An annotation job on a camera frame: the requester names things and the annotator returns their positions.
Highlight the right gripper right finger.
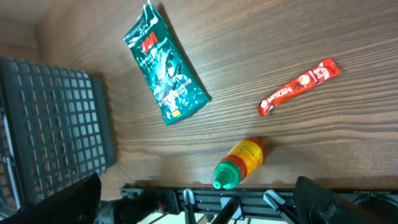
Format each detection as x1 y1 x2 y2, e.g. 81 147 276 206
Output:
294 176 388 224

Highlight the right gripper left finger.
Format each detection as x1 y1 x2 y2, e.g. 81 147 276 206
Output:
1 172 101 224

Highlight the red sauce bottle green cap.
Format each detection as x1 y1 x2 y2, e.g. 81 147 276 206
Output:
213 137 267 189

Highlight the red coffee stick sachet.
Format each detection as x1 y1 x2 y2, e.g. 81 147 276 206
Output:
257 58 341 116

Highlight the green 3M gloves packet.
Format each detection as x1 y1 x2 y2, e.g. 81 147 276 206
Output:
123 1 210 126

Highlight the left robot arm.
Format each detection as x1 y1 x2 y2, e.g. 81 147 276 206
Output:
94 192 159 224

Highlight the grey plastic shopping basket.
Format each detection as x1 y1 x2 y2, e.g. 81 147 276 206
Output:
1 57 116 217

